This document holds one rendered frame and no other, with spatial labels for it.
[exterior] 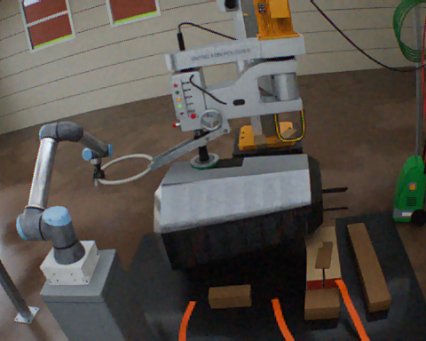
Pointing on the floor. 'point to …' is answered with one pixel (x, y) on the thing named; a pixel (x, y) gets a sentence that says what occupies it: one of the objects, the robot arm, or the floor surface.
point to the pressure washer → (412, 188)
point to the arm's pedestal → (99, 305)
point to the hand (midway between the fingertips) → (100, 186)
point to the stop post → (9, 285)
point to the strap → (282, 316)
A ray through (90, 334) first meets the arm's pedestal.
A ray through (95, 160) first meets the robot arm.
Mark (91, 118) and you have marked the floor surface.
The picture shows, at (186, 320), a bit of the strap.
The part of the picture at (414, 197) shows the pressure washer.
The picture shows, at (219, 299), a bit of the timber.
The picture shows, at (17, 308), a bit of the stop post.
